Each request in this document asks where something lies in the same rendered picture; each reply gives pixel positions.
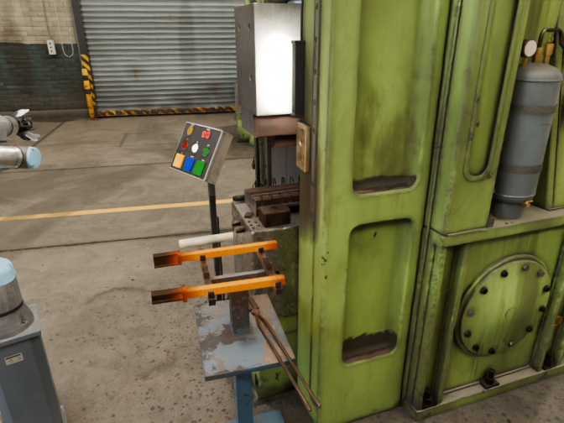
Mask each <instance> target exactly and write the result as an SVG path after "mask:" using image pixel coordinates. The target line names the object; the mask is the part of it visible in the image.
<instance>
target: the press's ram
mask: <svg viewBox="0 0 564 423"><path fill-rule="evenodd" d="M300 10H301V3H250V4H246V5H242V6H237V7H234V18H235V38H236V57H237V78H238V105H239V106H241V107H243V108H245V109H246V110H248V111H250V112H251V113H253V114H254V115H256V116H268V115H280V114H290V113H291V112H292V43H291V40H300Z"/></svg>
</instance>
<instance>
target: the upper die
mask: <svg viewBox="0 0 564 423"><path fill-rule="evenodd" d="M241 115H242V129H244V130H245V131H246V132H248V133H249V134H250V135H252V136H253V137H254V138H257V137H268V136H278V135H288V134H296V129H297V123H300V117H292V116H291V115H290V114H280V115H268V116H256V115H254V114H253V113H251V112H250V111H248V110H246V109H245V108H243V107H241Z"/></svg>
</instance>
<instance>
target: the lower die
mask: <svg viewBox="0 0 564 423"><path fill-rule="evenodd" d="M296 186H300V182H298V183H290V184H283V185H270V186H263V187H255V188H248V189H244V200H245V202H246V204H247V205H248V207H249V208H250V209H251V211H252V212H253V214H254V215H255V216H256V217H258V216H259V214H258V212H257V208H258V207H260V206H261V204H262V203H261V197H259V194H257V195H252V196H250V192H255V191H267V190H275V189H282V188H289V187H296ZM298 190H299V189H297V190H291V193H292V201H293V202H297V201H300V191H299V192H297V191H298ZM270 193H272V196H273V204H274V205H277V204H280V203H281V195H279V191H277V192H270ZM281 193H282V196H283V197H282V198H283V203H290V193H289V194H288V191H281ZM262 196H263V205H264V206H270V205H271V195H270V196H269V193H263V194H262ZM299 210H300V208H294V209H290V212H298V211H299Z"/></svg>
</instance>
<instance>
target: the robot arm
mask: <svg viewBox="0 0 564 423"><path fill-rule="evenodd" d="M28 111H29V109H27V110H24V109H22V110H19V111H17V112H14V113H13V114H12V115H11V117H10V116H1V115H0V170H9V169H10V168H11V169H36V168H38V167H39V165H40V163H41V154H40V152H39V150H38V149H36V148H35V147H21V146H8V140H7V137H12V136H14V135H15V134H17V135H18V136H19V137H20V138H21V139H23V140H27V141H38V139H37V138H38V137H40V135H39V134H32V133H30V132H27V131H33V130H35V129H37V128H33V125H32V122H30V121H33V119H32V118H31V117H28V116H30V114H27V115H24V114H25V113H26V112H28ZM31 128H33V129H31ZM33 321H34V314H33V312H32V311H31V310H30V309H29V307H28V306H27V305H26V304H25V303H24V300H23V297H22V294H21V290H20V288H19V284H18V279H17V275H16V271H15V269H14V267H13V264H12V263H11V262H10V261H9V260H8V259H6V258H0V340H3V339H7V338H10V337H14V336H16V335H18V334H19V333H21V332H23V331H25V330H26V329H27V328H29V327H30V326H31V324H32V323H33Z"/></svg>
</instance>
